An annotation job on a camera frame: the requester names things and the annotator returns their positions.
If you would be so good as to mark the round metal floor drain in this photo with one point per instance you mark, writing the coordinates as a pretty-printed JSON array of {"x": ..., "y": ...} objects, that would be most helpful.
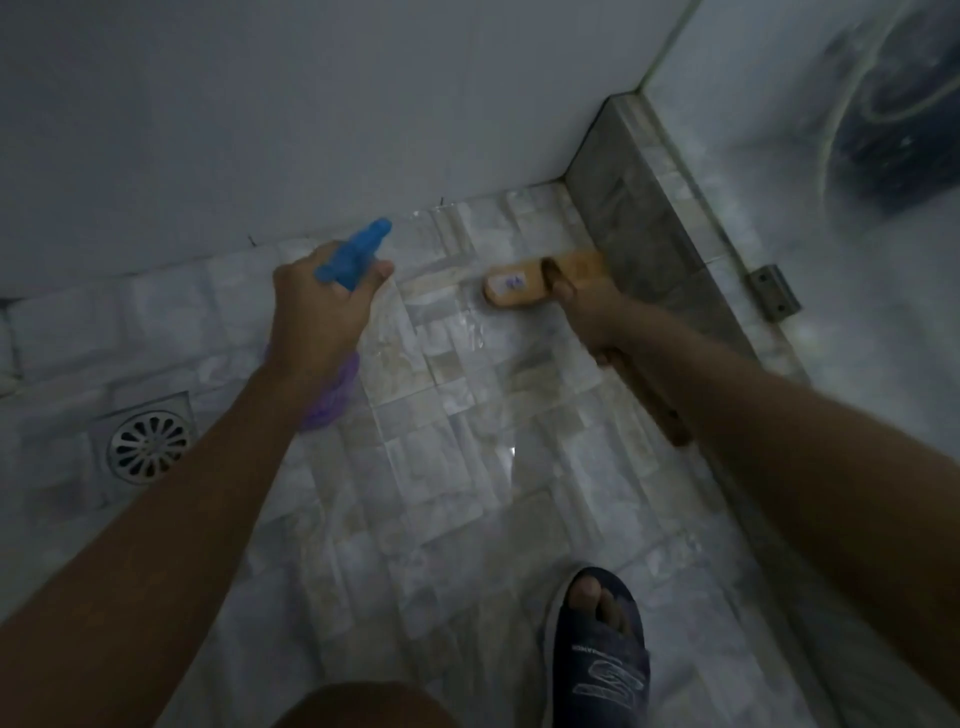
[{"x": 148, "y": 445}]

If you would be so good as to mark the purple spray bottle blue nozzle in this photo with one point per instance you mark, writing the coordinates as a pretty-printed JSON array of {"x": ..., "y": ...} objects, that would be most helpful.
[{"x": 352, "y": 255}]

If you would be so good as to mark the dark blue slide sandal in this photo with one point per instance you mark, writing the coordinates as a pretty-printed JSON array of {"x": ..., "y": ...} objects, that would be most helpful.
[{"x": 600, "y": 660}]

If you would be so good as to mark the wooden scrub brush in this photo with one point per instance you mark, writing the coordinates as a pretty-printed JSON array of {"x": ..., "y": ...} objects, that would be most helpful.
[{"x": 525, "y": 281}]

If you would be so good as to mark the person's right foot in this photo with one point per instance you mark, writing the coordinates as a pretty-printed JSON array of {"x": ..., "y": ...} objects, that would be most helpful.
[{"x": 596, "y": 607}]

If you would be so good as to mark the person's right hand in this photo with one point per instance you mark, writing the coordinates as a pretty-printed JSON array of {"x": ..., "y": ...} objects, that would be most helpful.
[{"x": 596, "y": 311}]

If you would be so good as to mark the person's left forearm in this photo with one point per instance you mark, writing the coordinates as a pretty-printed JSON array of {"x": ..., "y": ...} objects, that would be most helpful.
[{"x": 142, "y": 540}]

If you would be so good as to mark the person's right thumb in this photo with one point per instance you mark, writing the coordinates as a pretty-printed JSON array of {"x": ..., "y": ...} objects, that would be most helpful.
[{"x": 556, "y": 274}]

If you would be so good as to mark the person's left hand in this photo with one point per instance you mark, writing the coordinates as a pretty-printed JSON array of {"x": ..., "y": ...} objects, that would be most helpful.
[{"x": 311, "y": 315}]

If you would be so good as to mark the metal door hinge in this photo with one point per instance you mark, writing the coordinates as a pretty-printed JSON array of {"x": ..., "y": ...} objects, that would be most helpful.
[{"x": 772, "y": 292}]

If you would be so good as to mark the person's right forearm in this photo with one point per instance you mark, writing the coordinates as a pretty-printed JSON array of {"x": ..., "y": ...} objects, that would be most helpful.
[{"x": 810, "y": 465}]

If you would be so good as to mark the glass shower door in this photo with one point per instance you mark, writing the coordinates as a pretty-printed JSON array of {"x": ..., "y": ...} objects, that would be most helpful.
[{"x": 825, "y": 225}]

